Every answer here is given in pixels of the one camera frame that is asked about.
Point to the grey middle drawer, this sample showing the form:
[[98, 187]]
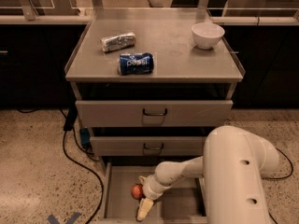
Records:
[[148, 146]]

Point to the blue power adapter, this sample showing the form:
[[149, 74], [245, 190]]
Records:
[[84, 137]]

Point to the grey top drawer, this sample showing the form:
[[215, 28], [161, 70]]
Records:
[[153, 113]]

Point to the red apple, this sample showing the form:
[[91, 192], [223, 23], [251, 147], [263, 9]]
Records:
[[137, 191]]

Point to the white ceramic bowl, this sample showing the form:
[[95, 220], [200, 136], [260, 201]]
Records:
[[207, 35]]

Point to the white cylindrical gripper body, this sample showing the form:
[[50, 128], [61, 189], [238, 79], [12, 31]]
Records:
[[149, 188]]

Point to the silver foil snack bag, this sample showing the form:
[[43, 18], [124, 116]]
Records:
[[117, 42]]

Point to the blue pepsi can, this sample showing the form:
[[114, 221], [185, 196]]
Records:
[[136, 64]]

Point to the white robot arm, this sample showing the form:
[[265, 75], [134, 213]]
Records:
[[233, 164]]

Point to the grey open bottom drawer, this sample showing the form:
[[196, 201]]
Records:
[[182, 204]]

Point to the grey metal drawer cabinet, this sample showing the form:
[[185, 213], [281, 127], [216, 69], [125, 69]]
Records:
[[182, 71]]

